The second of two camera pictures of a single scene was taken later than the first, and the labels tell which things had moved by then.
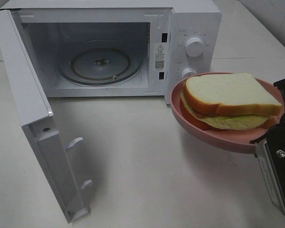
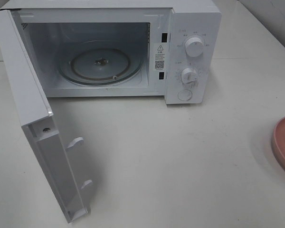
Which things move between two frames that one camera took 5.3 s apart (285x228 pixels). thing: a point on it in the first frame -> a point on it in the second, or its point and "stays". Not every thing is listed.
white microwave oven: [118, 48] stays
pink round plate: [235, 141] -> [283, 147]
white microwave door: [36, 117] stays
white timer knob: [188, 72] stays
